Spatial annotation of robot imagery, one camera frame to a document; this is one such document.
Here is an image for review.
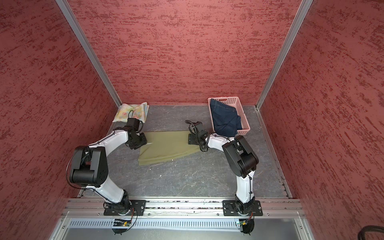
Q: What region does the olive green skirt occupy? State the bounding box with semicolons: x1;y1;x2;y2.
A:
138;131;200;166

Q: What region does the floral pastel skirt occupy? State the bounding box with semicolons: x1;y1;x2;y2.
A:
113;102;150;123

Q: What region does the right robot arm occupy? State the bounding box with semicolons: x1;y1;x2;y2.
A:
185;120;259;216

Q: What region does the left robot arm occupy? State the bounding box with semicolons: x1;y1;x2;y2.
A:
66;127;147;216

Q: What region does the blue denim skirt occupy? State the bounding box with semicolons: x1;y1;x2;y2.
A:
210;99;243;138

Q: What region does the pink plastic basket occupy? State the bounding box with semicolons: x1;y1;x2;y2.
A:
208;97;251;136

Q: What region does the left circuit board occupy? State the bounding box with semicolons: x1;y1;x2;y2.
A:
113;219;132;228

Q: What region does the circuit board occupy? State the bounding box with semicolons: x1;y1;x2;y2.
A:
239;220;255;228
113;219;132;228

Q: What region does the right circuit board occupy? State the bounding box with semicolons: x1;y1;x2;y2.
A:
239;220;255;228

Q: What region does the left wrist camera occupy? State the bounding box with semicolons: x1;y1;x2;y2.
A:
125;118;144;133

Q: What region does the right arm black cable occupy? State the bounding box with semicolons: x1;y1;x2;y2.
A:
185;119;232;153

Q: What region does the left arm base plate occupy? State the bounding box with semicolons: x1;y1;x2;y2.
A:
103;200;147;217

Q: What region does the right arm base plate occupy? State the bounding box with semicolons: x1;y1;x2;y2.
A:
222;200;263;217

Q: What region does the aluminium front rail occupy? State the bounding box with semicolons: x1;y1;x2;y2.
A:
61;197;307;219

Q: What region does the left corner aluminium post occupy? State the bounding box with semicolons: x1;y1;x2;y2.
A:
56;0;122;107

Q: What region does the corner aluminium post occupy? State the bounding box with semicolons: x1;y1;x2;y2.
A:
256;0;313;111
56;0;122;107

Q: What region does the right corner aluminium post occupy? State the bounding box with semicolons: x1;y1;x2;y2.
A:
256;0;313;111

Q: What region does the black cable bottom corner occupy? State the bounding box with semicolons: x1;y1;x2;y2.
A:
357;224;384;240

